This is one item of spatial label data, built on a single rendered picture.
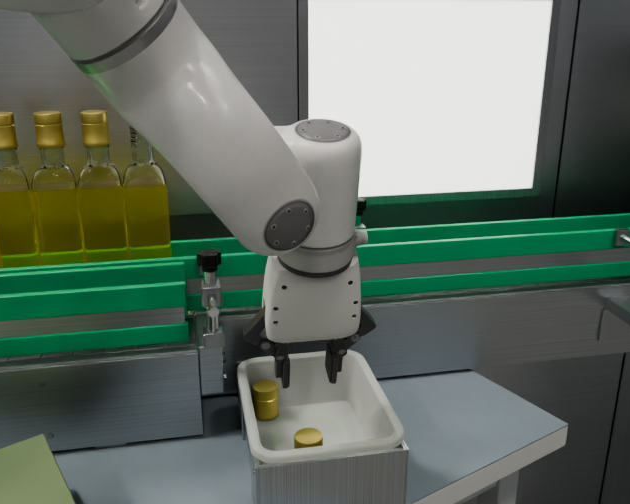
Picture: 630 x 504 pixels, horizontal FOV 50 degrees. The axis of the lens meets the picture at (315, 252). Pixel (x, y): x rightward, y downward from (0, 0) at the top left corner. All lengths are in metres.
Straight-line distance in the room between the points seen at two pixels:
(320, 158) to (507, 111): 0.65
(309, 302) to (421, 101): 0.54
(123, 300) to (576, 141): 0.83
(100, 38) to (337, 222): 0.27
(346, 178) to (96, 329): 0.42
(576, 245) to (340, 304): 0.53
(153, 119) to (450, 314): 0.66
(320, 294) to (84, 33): 0.34
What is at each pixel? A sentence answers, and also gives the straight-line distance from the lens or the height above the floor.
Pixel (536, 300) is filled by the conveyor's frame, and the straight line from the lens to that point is 1.09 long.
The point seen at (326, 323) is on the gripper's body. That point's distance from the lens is 0.70.
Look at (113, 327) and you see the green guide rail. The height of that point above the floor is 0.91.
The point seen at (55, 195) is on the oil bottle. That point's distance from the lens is 0.94.
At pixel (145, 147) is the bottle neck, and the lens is 0.93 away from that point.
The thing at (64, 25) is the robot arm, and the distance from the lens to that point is 0.47.
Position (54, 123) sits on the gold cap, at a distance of 0.94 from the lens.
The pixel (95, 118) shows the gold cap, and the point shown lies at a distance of 0.92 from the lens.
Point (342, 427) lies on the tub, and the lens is 0.91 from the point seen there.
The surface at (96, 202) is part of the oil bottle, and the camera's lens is 0.93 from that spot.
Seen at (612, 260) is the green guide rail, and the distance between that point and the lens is 1.17.
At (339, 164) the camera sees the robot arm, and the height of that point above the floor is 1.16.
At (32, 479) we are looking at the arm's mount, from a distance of 0.79.
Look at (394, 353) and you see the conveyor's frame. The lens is 1.03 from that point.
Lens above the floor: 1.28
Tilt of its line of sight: 19 degrees down
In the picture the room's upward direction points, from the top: straight up
